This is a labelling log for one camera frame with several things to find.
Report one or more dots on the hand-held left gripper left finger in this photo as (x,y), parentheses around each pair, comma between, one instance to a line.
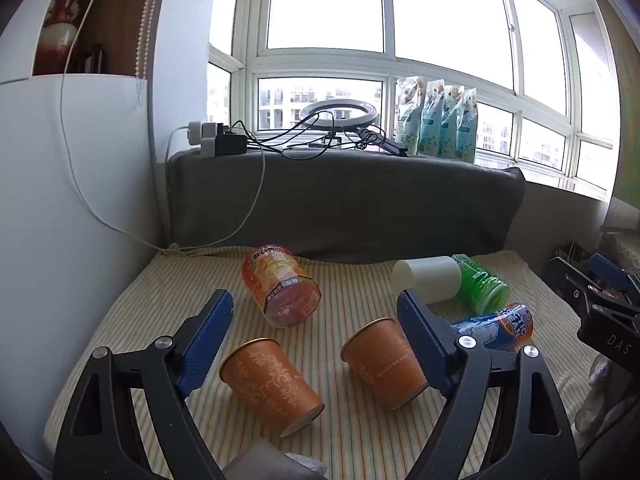
(207,340)

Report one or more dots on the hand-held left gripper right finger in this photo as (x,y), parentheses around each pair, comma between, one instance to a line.
(422,340)

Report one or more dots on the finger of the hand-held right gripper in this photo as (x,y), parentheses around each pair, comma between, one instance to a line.
(567,277)
(610,271)

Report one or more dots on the orange patterned paper cup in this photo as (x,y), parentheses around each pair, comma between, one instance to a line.
(270,385)
(380,360)

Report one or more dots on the white plastic cup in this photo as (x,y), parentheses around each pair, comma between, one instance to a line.
(430,277)

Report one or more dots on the blue drink can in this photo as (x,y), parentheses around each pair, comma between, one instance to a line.
(500,327)

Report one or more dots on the green plastic bottle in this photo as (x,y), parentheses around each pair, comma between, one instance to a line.
(482,287)

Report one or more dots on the striped yellow mat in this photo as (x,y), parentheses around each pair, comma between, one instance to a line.
(345,290)

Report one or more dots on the grey blanket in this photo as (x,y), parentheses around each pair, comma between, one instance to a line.
(350,210)

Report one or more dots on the light blue refill pouch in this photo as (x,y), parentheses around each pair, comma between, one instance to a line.
(467,130)
(431,125)
(410,120)
(450,127)

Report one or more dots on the black power adapter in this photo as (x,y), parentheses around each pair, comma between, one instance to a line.
(231,142)

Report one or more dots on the dark books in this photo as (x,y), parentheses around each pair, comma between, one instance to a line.
(90,60)

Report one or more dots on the white window frame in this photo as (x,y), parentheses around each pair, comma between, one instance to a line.
(390,67)

